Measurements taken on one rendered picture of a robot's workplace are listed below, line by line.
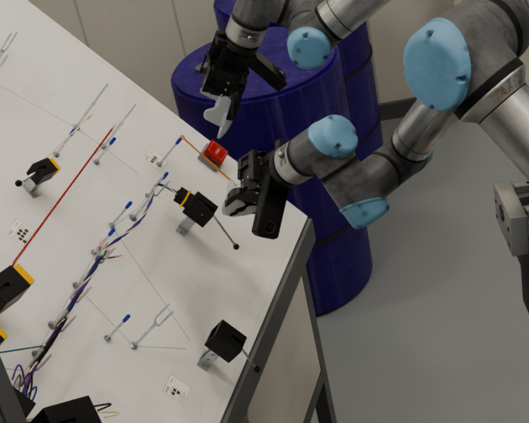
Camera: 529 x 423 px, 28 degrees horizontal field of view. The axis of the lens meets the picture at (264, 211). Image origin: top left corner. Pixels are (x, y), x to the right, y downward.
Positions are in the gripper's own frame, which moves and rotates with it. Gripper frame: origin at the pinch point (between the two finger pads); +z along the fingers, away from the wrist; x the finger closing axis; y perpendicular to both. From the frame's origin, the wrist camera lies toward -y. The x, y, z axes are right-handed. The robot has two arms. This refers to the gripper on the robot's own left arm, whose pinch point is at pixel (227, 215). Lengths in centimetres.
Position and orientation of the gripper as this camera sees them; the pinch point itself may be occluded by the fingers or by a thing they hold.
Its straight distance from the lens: 201.1
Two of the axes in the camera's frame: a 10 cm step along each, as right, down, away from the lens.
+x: -8.3, -2.3, -5.2
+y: -0.1, -9.1, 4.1
